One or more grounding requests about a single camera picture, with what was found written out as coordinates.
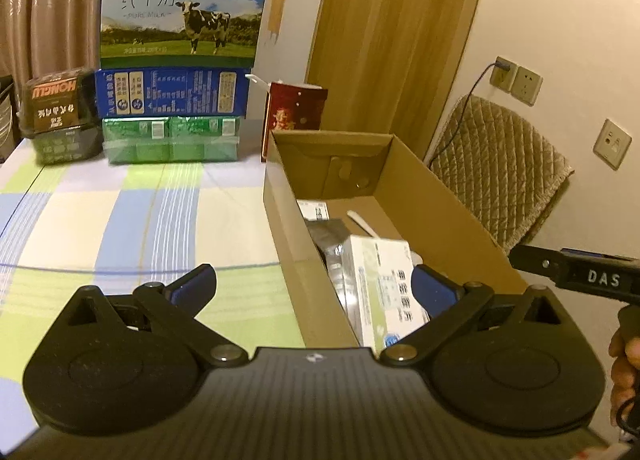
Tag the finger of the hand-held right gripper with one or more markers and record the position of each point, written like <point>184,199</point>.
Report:
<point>595,254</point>
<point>535,262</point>

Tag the brown cardboard box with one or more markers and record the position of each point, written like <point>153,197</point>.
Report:
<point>450,220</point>

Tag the wall socket with plug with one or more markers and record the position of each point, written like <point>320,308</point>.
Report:
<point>501,75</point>

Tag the green shrink-wrapped drink pack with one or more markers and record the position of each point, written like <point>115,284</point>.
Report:
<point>170,140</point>

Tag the dark red box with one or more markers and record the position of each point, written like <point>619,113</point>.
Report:
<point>295,110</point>

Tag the white plastic stick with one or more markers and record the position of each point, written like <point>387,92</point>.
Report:
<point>257,80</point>

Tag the blue printed carton box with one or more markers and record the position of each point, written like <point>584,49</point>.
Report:
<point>170,92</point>

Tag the silver foil pouch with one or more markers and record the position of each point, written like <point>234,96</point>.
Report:
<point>330,250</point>

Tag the person's right hand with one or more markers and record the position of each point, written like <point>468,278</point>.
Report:
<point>627,370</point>

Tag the black box brown label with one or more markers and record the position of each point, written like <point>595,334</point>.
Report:
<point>55,100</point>

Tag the wooden door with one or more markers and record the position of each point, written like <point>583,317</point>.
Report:
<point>390,40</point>

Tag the white medicine box blue stripe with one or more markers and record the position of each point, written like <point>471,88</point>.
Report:
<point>380,280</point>

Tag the white plastic spoon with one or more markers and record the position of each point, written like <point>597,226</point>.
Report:
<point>361,223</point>

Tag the desktop with checked tablecloth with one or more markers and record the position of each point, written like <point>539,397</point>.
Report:
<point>125,220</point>

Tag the beige curtain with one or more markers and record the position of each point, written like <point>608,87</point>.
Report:
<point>50,0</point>

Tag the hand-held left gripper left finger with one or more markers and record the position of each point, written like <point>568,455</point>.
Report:
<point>192,286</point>

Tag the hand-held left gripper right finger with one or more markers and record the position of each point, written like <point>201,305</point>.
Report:
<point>435,291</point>

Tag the chair with quilted cover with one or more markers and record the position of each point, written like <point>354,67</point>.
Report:
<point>500,165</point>

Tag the dark container green label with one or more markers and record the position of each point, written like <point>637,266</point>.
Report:
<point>65,147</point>

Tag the beige wall socket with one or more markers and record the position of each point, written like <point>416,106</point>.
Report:
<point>612,144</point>
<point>529,85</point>

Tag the white medicine box flower print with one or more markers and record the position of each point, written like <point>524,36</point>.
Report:
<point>315,210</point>

